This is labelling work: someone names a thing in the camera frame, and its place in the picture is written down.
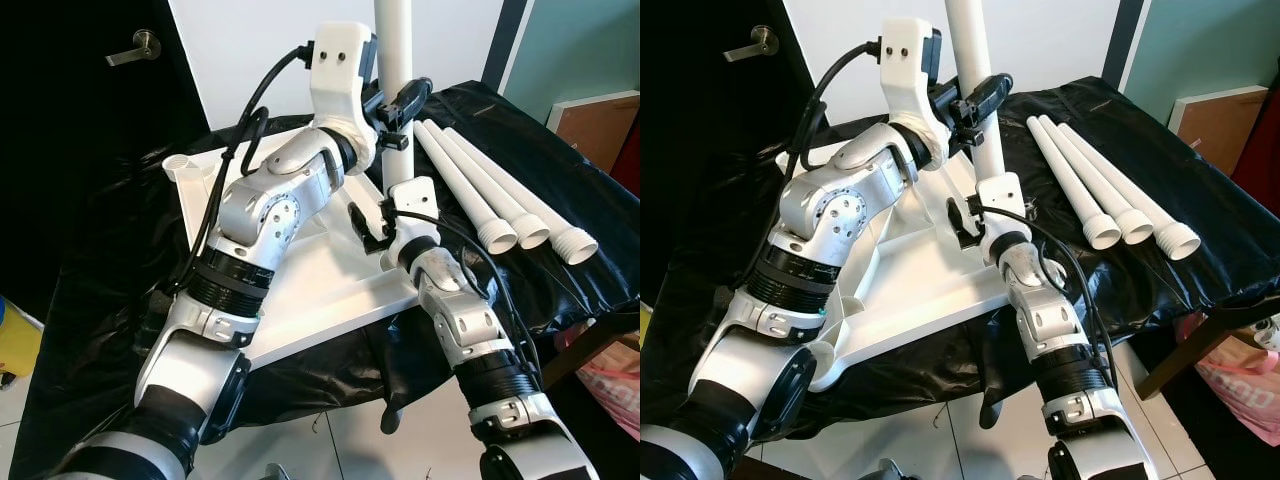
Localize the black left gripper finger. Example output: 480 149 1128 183
390 76 435 126
958 72 1015 126

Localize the white plastic table leg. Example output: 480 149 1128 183
1060 120 1203 262
412 120 518 253
443 125 599 266
1027 115 1123 251
1040 113 1156 247
373 0 419 193
425 120 552 251
945 0 1009 196

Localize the white plastic table top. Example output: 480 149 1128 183
775 140 1013 393
160 130 426 373

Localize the brown board with white edge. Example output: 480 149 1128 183
1168 85 1269 166
545 90 640 166

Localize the dark red cloth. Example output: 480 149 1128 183
610 110 640 196
1230 60 1280 216

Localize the brown wooden table leg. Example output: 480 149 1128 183
1135 295 1280 401
540 305 640 391

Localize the black door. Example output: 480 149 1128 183
640 0 831 301
0 0 216 321

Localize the black plastic table cover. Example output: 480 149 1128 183
640 75 1280 471
10 80 640 480

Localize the pink plastic bag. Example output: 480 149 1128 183
555 325 640 441
1180 315 1280 446

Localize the yellow bin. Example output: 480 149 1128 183
0 295 43 379

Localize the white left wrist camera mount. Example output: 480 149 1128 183
308 20 381 166
878 17 946 166

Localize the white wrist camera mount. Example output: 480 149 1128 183
308 20 381 166
878 17 946 166
975 172 1031 246
380 176 443 256

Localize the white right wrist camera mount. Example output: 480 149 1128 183
975 172 1031 246
380 176 443 256

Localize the silver door lever handle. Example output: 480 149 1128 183
105 28 163 69
722 25 781 64

